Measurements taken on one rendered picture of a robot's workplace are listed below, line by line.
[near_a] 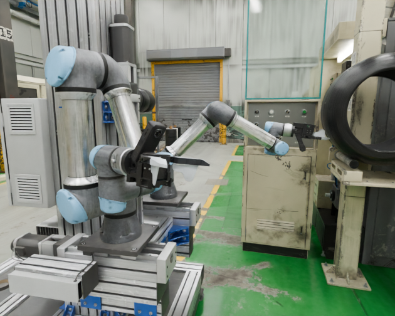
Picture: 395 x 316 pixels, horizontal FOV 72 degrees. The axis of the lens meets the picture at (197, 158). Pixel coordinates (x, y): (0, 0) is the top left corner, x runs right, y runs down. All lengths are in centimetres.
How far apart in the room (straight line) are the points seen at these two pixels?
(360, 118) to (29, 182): 187
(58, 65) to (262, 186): 177
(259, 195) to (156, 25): 1008
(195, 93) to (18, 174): 975
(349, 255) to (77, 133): 191
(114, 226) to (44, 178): 44
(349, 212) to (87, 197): 170
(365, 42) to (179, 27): 978
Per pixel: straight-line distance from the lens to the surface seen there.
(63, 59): 87
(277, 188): 227
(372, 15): 211
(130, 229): 104
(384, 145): 197
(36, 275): 115
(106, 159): 77
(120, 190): 81
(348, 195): 209
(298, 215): 234
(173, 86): 1109
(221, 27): 1113
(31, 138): 133
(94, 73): 91
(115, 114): 93
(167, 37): 1149
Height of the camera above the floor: 117
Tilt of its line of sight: 10 degrees down
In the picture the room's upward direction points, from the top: straight up
